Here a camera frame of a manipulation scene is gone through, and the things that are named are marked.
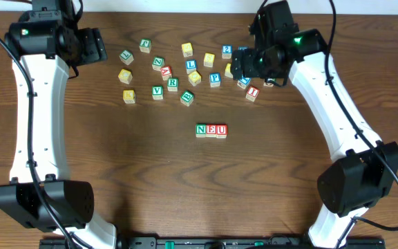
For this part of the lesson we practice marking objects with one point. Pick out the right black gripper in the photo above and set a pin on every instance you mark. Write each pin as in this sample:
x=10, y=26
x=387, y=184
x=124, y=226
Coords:
x=240, y=63

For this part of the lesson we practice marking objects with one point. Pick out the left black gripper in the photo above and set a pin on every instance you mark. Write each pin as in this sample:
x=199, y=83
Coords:
x=93, y=45

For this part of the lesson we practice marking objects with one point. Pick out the red U block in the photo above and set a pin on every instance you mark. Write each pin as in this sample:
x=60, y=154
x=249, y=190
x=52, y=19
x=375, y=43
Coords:
x=221, y=131

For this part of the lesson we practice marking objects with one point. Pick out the red E block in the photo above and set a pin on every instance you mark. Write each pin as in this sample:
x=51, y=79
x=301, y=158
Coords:
x=211, y=130

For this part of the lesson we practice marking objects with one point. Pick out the green R block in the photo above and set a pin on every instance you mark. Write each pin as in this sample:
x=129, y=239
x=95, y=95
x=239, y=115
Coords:
x=172, y=84

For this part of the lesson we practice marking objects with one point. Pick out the green N block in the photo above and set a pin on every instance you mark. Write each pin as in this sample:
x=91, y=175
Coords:
x=200, y=131

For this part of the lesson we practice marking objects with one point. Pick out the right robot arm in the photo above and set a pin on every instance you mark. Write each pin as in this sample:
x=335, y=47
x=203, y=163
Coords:
x=364, y=168

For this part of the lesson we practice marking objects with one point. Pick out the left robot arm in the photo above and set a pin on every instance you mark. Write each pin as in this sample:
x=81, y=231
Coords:
x=47, y=47

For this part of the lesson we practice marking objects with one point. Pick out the blue T block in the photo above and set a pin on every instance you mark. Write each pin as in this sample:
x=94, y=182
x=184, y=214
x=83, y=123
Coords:
x=244, y=82

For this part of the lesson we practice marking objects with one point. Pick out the yellow O block centre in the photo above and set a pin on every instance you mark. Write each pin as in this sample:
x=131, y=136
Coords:
x=228, y=71

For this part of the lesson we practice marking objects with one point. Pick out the yellow o block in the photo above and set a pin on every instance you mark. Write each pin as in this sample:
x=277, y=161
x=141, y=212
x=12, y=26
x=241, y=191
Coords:
x=195, y=78
x=228, y=71

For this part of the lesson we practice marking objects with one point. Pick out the blue 2 block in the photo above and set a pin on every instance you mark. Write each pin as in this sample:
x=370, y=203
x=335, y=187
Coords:
x=227, y=51

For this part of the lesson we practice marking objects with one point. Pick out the red I block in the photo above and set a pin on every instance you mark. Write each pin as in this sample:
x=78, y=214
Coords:
x=252, y=93

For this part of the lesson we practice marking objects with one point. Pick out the green L block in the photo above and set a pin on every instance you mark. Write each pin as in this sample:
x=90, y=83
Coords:
x=126, y=57

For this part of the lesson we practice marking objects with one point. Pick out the blue P block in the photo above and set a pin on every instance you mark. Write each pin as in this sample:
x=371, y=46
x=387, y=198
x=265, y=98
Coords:
x=214, y=79

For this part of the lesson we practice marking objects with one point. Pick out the yellow s block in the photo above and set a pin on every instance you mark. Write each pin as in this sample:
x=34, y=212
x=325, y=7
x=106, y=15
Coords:
x=187, y=49
x=209, y=60

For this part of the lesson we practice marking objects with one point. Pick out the yellow C block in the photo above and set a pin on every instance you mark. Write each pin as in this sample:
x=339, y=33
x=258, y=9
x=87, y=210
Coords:
x=125, y=76

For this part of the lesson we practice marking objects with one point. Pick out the green J block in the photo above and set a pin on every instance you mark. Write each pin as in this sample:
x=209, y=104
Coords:
x=145, y=45

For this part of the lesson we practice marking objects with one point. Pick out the blue L block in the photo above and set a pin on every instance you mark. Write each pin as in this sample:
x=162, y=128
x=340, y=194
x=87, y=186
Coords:
x=191, y=66

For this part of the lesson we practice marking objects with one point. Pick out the yellow K block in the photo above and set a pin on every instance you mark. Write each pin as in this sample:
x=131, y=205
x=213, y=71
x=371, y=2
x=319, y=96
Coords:
x=129, y=96

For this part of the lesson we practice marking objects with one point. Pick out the yellow S block top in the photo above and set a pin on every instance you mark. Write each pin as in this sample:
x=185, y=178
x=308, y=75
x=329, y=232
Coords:
x=187, y=49

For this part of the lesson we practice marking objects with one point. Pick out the green Z block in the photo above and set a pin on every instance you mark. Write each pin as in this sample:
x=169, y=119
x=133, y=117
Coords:
x=158, y=63

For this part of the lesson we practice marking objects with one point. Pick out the green B block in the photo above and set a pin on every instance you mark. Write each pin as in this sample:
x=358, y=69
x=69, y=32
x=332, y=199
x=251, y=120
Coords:
x=187, y=98

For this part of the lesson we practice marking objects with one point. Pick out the green V block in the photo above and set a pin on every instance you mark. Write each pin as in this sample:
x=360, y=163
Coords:
x=157, y=92

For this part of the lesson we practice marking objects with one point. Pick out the red A block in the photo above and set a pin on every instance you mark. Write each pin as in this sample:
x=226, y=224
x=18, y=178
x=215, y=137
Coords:
x=166, y=72

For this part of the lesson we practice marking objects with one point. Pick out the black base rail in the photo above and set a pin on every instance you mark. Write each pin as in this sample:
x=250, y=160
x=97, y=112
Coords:
x=273, y=242

